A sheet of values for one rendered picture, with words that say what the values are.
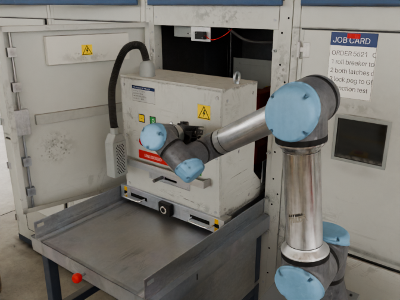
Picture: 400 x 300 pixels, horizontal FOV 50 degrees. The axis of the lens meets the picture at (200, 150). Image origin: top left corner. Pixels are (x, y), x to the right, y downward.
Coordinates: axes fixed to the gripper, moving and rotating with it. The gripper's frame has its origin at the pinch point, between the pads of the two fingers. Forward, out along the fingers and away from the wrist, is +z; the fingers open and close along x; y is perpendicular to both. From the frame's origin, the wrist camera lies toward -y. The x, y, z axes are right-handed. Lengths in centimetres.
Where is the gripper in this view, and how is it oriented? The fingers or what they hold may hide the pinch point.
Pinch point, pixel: (193, 134)
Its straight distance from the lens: 150.7
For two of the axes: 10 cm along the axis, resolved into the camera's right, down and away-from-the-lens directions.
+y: 9.2, 1.2, -3.7
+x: 1.0, -9.9, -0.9
